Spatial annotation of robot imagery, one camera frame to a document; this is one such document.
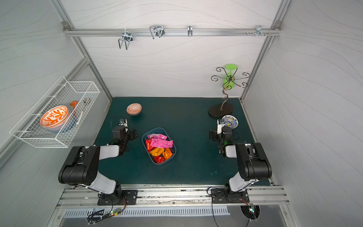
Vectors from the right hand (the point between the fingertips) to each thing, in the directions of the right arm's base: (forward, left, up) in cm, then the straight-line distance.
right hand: (218, 128), depth 96 cm
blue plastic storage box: (-6, +44, +2) cm, 45 cm away
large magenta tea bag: (-9, +42, +2) cm, 43 cm away
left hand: (-4, +61, +1) cm, 61 cm away
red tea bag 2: (-23, +38, -1) cm, 44 cm away
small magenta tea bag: (-15, +39, +5) cm, 42 cm away
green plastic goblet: (+21, -5, +24) cm, 32 cm away
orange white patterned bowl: (-18, +82, +32) cm, 90 cm away
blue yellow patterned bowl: (+9, -11, -4) cm, 15 cm away
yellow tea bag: (-19, +39, +1) cm, 44 cm away
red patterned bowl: (+17, +65, -2) cm, 67 cm away
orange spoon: (-6, +82, +28) cm, 87 cm away
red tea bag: (-15, +46, +2) cm, 48 cm away
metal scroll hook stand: (+21, -3, -6) cm, 22 cm away
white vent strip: (-49, +38, -5) cm, 62 cm away
